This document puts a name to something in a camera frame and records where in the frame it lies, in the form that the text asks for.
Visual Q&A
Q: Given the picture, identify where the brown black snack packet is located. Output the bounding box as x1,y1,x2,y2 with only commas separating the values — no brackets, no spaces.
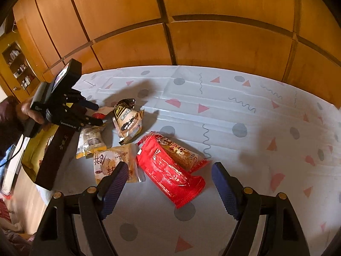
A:
112,98,144,145

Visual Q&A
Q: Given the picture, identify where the red foil snack pack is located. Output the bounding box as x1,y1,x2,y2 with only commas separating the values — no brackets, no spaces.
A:
136,132,206,209

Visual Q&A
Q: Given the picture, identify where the gold snack box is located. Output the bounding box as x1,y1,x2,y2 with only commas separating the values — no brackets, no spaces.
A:
21,125,75,191

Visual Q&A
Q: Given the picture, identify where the red patterned snack packet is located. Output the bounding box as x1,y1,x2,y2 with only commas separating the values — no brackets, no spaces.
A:
151,132,211,173

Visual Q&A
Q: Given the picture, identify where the red white snack packet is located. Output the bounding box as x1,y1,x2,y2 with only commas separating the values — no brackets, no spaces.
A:
92,106,114,120

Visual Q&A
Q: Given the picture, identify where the patterned white tablecloth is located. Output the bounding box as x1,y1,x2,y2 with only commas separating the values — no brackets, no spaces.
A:
75,66,340,255

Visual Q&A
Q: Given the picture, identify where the person's left hand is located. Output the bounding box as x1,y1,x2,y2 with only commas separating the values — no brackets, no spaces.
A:
16,97,46,125

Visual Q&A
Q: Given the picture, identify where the orange pastry snack packet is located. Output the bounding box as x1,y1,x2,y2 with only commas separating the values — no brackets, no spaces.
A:
93,143,145,184

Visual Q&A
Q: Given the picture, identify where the yellow clear cracker packet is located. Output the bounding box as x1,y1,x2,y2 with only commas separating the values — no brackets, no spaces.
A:
76,126,107,159

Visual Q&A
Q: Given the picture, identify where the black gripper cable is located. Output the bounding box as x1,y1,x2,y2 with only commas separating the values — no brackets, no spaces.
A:
0,135,26,168

